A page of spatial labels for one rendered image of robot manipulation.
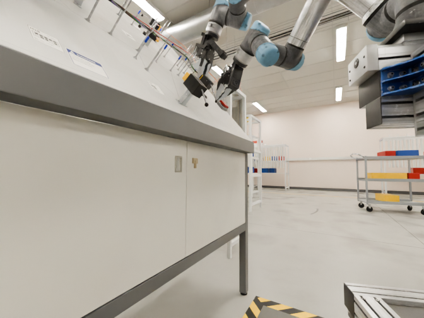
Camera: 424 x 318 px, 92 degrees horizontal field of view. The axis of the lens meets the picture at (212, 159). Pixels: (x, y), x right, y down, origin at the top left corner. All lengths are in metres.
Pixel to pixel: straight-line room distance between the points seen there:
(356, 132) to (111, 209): 8.88
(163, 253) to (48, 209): 0.34
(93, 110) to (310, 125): 8.93
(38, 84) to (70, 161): 0.14
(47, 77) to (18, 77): 0.04
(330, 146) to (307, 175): 1.38
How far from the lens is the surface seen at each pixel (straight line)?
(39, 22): 0.60
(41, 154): 0.46
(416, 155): 4.87
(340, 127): 9.11
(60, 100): 0.44
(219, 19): 1.16
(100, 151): 0.51
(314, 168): 8.99
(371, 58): 0.92
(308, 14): 0.94
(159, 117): 0.57
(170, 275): 0.72
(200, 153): 0.78
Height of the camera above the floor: 0.69
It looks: 4 degrees up
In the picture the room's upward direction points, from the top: straight up
